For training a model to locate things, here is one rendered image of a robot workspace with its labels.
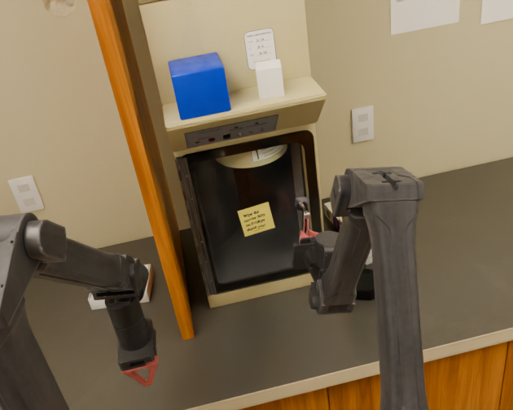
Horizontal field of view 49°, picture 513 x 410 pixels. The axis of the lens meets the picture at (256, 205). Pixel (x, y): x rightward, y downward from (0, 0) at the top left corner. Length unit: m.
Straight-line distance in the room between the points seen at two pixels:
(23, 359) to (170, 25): 0.73
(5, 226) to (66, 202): 1.19
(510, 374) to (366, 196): 0.96
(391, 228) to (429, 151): 1.25
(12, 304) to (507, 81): 1.70
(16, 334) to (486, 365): 1.17
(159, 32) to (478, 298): 0.96
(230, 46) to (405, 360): 0.71
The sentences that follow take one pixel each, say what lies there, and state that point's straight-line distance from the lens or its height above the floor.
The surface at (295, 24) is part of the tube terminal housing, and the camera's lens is 1.20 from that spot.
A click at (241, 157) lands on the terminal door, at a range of 1.26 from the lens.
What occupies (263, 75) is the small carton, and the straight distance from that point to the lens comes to 1.13.
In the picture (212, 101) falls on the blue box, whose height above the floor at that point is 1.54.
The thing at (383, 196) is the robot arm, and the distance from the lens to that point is 0.74.
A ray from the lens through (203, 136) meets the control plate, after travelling 1.16.
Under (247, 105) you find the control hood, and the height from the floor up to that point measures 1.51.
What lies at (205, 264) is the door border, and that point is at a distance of 1.40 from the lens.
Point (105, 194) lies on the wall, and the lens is 1.79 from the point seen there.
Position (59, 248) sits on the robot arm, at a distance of 0.66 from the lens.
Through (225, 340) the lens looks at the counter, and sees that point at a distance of 1.41.
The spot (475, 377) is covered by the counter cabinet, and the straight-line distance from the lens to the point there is 1.55.
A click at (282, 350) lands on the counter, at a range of 1.36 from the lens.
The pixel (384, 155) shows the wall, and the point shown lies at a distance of 1.91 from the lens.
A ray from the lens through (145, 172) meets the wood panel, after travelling 1.17.
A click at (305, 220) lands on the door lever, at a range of 1.32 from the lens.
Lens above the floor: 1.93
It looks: 32 degrees down
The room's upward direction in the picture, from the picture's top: 9 degrees counter-clockwise
